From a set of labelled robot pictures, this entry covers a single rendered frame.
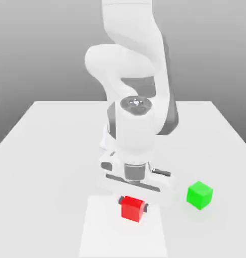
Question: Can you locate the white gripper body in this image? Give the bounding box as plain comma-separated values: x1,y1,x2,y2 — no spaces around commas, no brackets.
96,172,177,208

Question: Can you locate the small red cube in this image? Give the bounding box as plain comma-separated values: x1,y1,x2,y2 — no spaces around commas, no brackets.
120,195,147,224

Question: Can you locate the small green cube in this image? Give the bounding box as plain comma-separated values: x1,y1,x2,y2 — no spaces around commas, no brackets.
186,180,214,211

